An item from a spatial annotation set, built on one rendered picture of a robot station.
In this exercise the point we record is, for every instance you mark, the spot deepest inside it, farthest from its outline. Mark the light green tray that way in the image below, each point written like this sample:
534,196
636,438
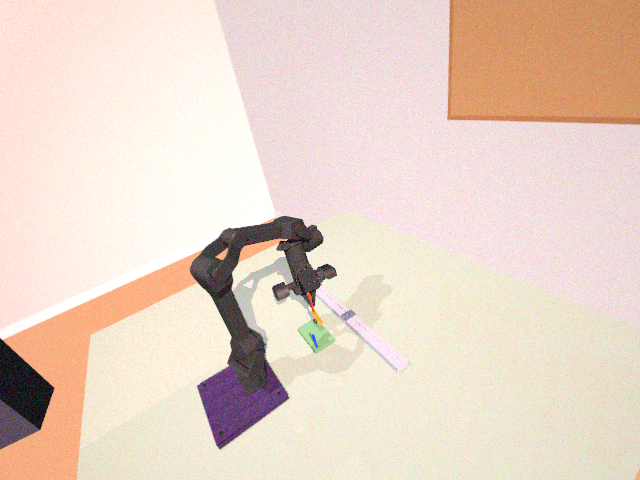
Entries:
322,336

